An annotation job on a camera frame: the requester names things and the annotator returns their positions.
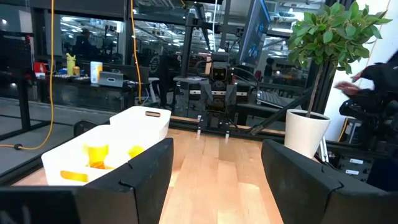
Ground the yellow drinking bottle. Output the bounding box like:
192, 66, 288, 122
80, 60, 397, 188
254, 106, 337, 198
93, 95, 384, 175
65, 52, 76, 76

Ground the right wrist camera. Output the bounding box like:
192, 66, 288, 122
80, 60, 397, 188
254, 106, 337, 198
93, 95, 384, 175
210, 60, 230, 83

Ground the black keyboard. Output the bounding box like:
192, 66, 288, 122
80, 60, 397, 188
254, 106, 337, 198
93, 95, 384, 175
256, 90, 292, 110

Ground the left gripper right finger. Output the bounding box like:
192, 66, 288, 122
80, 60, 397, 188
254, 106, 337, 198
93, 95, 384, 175
261, 139, 398, 224

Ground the green leafy plant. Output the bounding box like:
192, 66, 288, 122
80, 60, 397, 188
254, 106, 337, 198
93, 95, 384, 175
287, 0, 393, 119

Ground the red container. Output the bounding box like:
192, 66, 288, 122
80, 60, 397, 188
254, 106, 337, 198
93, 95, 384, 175
33, 62, 47, 78

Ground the white plastic bin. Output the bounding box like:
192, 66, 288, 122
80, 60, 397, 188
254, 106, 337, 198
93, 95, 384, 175
109, 105, 172, 141
40, 124, 165, 187

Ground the grey box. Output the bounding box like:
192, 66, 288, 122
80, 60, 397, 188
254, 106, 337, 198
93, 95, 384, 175
98, 71, 124, 88

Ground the person's hand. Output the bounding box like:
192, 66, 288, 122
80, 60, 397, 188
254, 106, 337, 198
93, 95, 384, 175
334, 81, 363, 96

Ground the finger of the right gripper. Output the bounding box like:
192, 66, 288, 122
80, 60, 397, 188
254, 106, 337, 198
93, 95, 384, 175
201, 84, 214, 107
226, 84, 238, 108

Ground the white and orange carton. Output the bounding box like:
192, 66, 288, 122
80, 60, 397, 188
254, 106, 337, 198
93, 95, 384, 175
90, 61, 103, 85

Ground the black computer monitor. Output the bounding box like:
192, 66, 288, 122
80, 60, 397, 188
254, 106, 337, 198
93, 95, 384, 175
238, 0, 271, 68

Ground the white plant pot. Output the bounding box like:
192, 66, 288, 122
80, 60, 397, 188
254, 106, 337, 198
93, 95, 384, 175
284, 108, 331, 159

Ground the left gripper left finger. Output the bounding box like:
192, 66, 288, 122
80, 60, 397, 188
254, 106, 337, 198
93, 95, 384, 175
0, 138, 174, 224

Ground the yellow cable with black connector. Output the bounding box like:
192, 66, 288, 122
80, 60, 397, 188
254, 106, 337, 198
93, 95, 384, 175
0, 0, 55, 151

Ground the person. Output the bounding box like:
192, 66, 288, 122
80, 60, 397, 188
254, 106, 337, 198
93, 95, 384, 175
262, 57, 276, 82
73, 27, 94, 63

